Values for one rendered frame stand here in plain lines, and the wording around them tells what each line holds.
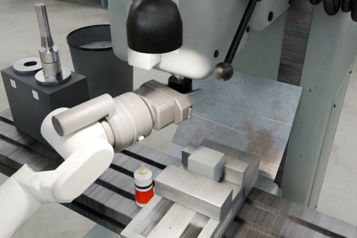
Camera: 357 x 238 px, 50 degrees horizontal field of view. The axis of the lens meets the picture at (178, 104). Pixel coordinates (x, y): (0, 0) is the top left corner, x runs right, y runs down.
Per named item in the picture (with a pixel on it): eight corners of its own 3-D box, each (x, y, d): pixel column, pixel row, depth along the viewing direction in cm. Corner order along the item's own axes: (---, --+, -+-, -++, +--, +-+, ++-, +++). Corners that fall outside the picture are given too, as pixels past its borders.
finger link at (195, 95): (198, 99, 77) (176, 110, 73) (199, 85, 75) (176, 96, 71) (205, 102, 76) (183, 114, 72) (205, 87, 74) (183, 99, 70)
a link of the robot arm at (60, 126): (134, 155, 67) (77, 188, 60) (99, 124, 73) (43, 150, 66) (136, 104, 60) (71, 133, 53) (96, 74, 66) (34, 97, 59)
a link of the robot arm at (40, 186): (121, 157, 62) (57, 220, 58) (90, 129, 67) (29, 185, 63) (105, 137, 57) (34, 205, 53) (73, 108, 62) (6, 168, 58)
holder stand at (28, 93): (60, 155, 102) (47, 90, 92) (14, 127, 113) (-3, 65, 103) (95, 134, 110) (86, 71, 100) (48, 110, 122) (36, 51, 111)
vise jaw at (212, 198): (219, 222, 73) (220, 206, 71) (154, 194, 80) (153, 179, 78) (232, 202, 78) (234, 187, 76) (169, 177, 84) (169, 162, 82)
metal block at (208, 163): (212, 189, 79) (213, 167, 76) (187, 179, 82) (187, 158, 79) (223, 175, 83) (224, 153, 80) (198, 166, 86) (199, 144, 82)
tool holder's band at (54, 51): (56, 47, 99) (55, 43, 98) (60, 53, 95) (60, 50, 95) (37, 51, 97) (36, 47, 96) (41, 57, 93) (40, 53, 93)
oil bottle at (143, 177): (146, 210, 85) (144, 172, 80) (132, 203, 87) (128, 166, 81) (156, 198, 88) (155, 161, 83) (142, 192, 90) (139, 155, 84)
